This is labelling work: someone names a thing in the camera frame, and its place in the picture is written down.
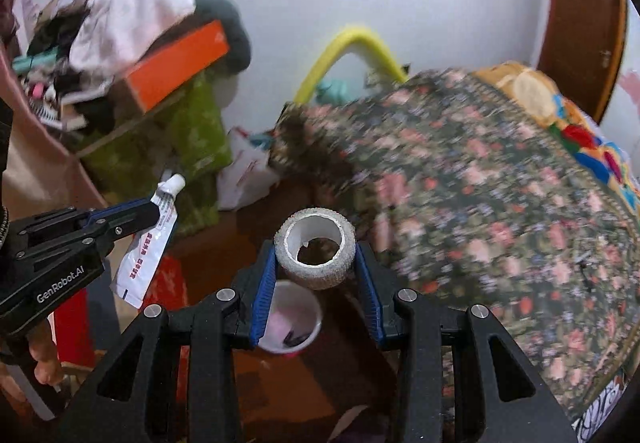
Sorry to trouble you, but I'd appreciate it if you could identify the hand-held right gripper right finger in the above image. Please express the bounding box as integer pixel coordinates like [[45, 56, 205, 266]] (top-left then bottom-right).
[[352, 241, 581, 443]]

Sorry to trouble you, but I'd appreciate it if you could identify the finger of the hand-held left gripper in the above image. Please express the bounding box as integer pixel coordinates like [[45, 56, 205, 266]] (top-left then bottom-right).
[[81, 200, 159, 229], [96, 214, 163, 250]]

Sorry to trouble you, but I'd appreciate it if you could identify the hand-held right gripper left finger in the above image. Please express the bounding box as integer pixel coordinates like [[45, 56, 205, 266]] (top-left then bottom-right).
[[50, 241, 278, 443]]

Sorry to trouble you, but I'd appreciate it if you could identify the white squeeze tube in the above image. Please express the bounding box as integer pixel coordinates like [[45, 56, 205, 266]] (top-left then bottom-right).
[[110, 173, 187, 309]]

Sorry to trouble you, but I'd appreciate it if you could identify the grey tape roll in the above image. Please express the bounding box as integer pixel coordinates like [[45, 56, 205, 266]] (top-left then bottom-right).
[[273, 207, 357, 290]]

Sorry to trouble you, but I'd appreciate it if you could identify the white plastic bucket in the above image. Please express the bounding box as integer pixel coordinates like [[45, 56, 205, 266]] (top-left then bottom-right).
[[257, 279, 323, 355]]

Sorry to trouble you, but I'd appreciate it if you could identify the person's left hand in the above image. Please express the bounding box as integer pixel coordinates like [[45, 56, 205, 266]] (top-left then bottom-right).
[[26, 317, 67, 387]]

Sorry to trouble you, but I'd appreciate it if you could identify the red floral cloth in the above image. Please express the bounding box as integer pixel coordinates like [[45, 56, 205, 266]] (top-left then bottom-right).
[[52, 255, 190, 369]]

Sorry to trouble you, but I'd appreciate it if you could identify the pink curtain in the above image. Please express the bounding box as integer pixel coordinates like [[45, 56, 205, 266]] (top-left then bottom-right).
[[0, 38, 108, 224]]

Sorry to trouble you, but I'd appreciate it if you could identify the green patterned cloth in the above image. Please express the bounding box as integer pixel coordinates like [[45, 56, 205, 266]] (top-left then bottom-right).
[[82, 73, 234, 238]]

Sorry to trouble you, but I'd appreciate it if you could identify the white plastic bag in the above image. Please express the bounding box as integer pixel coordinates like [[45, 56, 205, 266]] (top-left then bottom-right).
[[216, 126, 282, 211]]

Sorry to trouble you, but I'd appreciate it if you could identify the person's leg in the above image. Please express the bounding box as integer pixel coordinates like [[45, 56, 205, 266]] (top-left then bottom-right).
[[327, 403, 401, 443]]

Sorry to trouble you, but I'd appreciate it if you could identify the floral blanket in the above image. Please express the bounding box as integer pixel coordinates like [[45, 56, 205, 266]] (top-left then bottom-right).
[[270, 68, 640, 411]]

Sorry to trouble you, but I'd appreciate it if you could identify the orange cardboard box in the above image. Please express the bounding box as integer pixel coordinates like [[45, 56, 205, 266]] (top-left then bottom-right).
[[125, 20, 231, 114]]

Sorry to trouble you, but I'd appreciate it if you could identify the clutter pile of clothes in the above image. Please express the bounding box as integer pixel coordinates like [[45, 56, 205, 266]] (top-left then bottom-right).
[[12, 0, 128, 130]]

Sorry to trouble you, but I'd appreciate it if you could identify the teal plastic item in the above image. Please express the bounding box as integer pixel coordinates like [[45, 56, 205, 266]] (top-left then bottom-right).
[[317, 78, 362, 105]]

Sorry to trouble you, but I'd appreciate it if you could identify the dark cloth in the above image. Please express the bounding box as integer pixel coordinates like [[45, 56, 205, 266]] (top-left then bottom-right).
[[192, 0, 252, 74]]

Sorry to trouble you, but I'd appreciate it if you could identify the black and white patterned cloth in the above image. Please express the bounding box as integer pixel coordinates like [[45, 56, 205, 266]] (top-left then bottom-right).
[[575, 373, 632, 443]]

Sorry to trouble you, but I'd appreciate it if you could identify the yellow foam tube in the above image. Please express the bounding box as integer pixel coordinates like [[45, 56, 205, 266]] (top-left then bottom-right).
[[294, 24, 408, 106]]

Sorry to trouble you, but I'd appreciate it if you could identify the colourful patterned blanket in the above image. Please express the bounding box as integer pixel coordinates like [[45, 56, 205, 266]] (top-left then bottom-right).
[[475, 62, 640, 211]]

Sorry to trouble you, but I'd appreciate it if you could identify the wooden door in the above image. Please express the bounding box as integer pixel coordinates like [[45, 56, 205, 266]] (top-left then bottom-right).
[[536, 0, 629, 124]]

